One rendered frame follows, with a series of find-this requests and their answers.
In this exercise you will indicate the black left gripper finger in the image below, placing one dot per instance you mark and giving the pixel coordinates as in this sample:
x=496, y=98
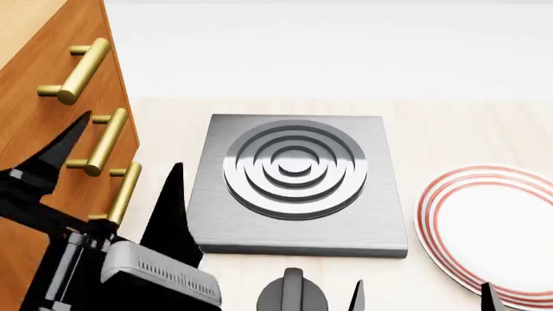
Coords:
x=60, y=152
x=170, y=220

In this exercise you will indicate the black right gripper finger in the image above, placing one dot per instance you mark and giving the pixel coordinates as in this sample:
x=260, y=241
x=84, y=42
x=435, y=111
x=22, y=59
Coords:
x=357, y=299
x=490, y=299

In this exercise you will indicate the wooden cabinet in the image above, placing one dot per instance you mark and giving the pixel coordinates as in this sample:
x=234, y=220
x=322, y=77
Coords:
x=26, y=123

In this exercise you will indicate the dark grey round knob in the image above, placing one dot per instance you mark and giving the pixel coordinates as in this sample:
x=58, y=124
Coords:
x=294, y=291

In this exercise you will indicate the white plate with red rings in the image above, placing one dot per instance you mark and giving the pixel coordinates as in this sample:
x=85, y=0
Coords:
x=497, y=226

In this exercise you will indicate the brushed steel ringed hot plate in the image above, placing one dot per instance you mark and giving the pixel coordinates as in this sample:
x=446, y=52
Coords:
x=302, y=228

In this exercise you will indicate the grey gripper camera box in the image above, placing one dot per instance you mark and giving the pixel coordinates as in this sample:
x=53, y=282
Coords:
x=142, y=262

